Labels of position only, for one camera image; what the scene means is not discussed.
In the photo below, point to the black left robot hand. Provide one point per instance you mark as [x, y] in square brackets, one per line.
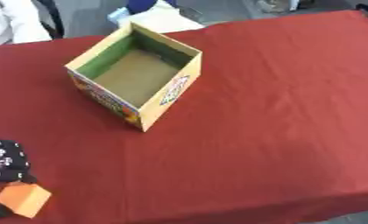
[7, 162]

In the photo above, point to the dark blue object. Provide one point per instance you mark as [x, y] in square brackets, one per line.
[141, 5]

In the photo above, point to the person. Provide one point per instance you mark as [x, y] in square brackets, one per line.
[11, 20]

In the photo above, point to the open cardboard box green inside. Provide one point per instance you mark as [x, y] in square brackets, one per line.
[136, 75]

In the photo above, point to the orange block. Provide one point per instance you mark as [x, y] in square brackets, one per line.
[23, 198]

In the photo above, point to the black chair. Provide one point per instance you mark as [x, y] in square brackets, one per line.
[54, 17]

